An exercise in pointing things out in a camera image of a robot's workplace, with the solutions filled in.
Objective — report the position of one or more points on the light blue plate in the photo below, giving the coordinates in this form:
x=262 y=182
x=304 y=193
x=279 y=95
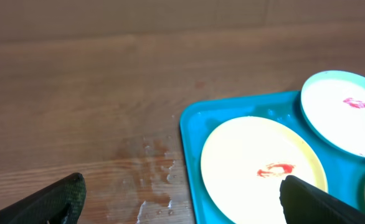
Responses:
x=333 y=103

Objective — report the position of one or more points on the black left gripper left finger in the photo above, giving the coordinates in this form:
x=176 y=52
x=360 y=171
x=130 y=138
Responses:
x=58 y=203

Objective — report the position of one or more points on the yellow plate with red stain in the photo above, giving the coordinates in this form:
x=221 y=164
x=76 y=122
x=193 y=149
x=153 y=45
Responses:
x=245 y=159

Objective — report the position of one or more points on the teal plastic tray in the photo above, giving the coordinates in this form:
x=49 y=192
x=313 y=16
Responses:
x=345 y=172

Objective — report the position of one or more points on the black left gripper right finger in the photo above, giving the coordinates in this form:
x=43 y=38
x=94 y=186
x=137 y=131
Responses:
x=304 y=203

